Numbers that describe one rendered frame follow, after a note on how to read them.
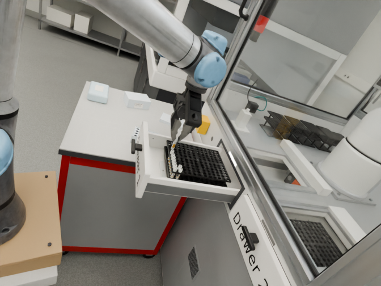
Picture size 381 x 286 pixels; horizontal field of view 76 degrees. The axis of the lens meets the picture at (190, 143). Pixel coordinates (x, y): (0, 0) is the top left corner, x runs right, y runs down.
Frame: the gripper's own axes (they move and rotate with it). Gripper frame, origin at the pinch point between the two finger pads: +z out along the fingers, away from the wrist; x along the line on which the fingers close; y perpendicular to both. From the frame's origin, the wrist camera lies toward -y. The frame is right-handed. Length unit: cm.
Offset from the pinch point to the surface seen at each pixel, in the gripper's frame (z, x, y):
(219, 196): 9.8, -16.6, -15.0
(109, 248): 83, 9, 9
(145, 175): 3.4, 10.7, -16.2
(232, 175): 7.4, -24.3, -5.7
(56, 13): 68, 117, 388
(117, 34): 77, 25, 418
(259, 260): 7.5, -20.5, -38.8
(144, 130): 2.7, 10.3, 5.6
